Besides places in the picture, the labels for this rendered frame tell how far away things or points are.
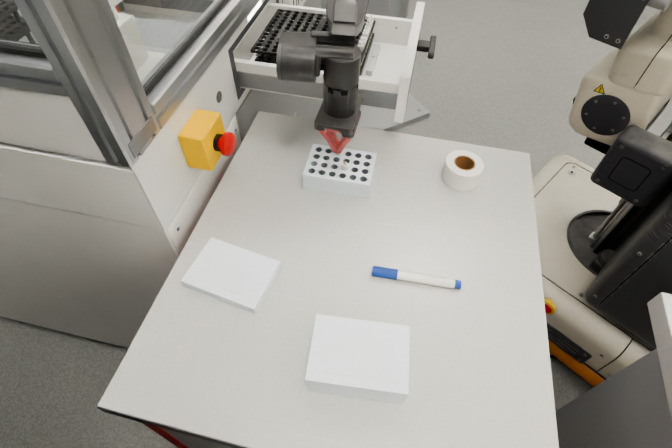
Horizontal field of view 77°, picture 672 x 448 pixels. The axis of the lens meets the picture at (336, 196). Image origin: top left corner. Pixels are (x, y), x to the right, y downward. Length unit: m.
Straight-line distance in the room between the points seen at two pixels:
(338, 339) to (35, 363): 1.26
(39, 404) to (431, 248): 1.28
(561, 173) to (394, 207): 1.00
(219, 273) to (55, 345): 1.07
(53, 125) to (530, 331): 0.71
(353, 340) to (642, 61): 0.84
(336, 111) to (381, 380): 0.41
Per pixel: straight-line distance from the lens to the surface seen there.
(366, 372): 0.57
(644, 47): 1.12
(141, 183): 0.65
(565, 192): 1.62
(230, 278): 0.67
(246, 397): 0.62
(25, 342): 1.75
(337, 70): 0.65
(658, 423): 0.90
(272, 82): 0.87
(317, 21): 0.99
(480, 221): 0.78
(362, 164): 0.78
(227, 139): 0.70
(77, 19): 0.53
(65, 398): 1.60
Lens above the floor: 1.35
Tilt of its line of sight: 50 degrees down
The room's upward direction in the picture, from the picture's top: 1 degrees clockwise
